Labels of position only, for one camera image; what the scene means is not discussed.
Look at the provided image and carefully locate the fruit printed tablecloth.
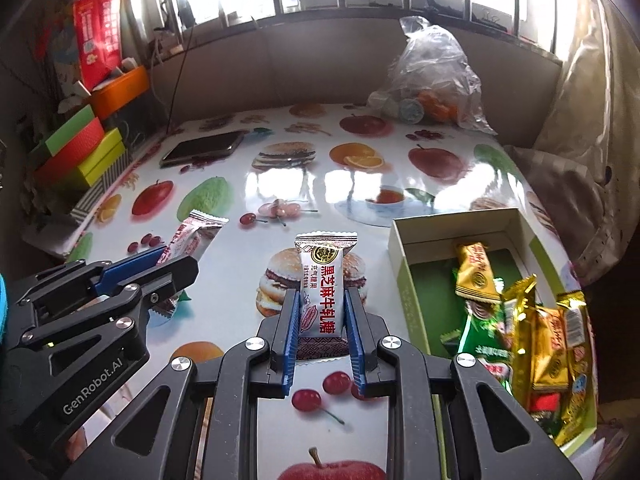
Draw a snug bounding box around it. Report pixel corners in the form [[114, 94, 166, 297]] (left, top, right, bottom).
[[65, 102, 586, 480]]

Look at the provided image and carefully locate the red textured box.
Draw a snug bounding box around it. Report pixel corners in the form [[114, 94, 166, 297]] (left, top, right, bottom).
[[35, 117, 106, 183]]

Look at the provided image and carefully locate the beige curtain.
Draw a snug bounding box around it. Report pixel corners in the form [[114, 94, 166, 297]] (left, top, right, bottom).
[[505, 0, 640, 291]]

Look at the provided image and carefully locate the brown white nougat packet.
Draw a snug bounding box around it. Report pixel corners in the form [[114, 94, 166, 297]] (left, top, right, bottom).
[[154, 210, 229, 317], [294, 232, 359, 361]]

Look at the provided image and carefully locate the black smartphone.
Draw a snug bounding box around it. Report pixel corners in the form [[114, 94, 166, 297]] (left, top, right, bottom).
[[160, 130, 244, 167]]

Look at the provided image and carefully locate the long gold snack bar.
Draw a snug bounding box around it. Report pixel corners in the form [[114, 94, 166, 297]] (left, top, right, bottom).
[[501, 274, 540, 408], [556, 291, 596, 448]]

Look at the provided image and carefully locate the red black snack packet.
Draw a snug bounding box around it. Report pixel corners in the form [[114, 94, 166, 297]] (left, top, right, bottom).
[[529, 392, 562, 413]]

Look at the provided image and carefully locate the yellow green box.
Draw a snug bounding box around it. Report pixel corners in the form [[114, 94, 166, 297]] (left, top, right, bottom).
[[77, 127, 127, 188]]

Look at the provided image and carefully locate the orange box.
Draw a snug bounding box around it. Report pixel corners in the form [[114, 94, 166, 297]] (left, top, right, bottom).
[[90, 66, 151, 118]]

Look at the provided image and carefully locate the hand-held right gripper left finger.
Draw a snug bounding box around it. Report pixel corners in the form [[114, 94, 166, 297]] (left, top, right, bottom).
[[62, 288, 302, 480]]

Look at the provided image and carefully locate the thin black cable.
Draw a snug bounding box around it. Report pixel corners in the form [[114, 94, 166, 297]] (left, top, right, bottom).
[[166, 25, 197, 136]]

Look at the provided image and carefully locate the white foam sheet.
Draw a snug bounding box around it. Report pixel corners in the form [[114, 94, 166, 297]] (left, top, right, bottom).
[[565, 430, 631, 480]]

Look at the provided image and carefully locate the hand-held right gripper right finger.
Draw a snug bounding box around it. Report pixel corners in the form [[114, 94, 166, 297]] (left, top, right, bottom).
[[344, 288, 583, 480]]

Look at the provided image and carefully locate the gold peanut crisp packet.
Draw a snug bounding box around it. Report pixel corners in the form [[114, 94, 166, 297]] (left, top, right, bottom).
[[454, 242, 502, 304], [529, 306, 572, 393]]

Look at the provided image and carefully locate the red paper bag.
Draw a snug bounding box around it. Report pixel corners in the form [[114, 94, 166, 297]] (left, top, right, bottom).
[[72, 0, 126, 88]]

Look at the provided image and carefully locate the clear plastic bag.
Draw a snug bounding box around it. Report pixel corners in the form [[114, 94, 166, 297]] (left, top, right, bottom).
[[366, 15, 497, 135]]

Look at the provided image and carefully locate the white green cardboard box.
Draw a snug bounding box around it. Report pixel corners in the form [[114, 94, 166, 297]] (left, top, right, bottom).
[[389, 207, 598, 456]]

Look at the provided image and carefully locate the green wafer packet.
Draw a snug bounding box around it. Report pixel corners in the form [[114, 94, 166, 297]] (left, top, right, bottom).
[[440, 300, 516, 393]]

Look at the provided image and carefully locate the light green box lid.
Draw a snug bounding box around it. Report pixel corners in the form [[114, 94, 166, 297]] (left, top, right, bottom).
[[45, 105, 98, 158]]

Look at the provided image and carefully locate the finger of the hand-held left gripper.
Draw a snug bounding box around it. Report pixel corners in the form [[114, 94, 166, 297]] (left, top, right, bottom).
[[17, 246, 168, 307], [10, 256, 199, 352]]

